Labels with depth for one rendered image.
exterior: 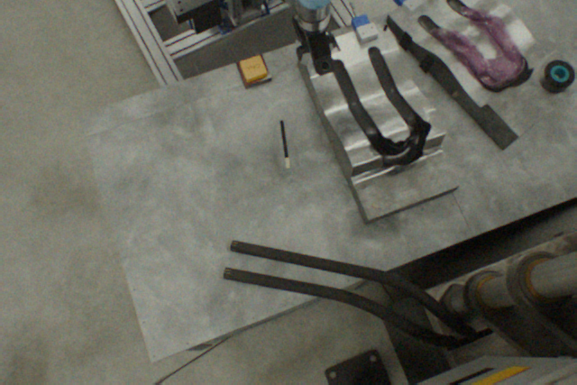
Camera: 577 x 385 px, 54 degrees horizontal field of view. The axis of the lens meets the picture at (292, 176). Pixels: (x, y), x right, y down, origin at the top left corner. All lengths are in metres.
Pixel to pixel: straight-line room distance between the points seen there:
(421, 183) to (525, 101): 0.35
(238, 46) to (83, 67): 0.73
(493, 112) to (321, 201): 0.51
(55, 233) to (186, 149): 1.03
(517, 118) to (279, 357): 1.25
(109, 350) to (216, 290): 0.95
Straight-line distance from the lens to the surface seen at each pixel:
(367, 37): 1.58
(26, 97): 2.72
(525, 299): 1.06
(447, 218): 1.56
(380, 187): 1.47
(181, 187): 1.54
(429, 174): 1.51
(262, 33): 2.39
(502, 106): 1.58
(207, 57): 2.36
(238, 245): 1.45
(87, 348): 2.37
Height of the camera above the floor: 2.25
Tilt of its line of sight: 73 degrees down
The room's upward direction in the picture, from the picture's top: 4 degrees clockwise
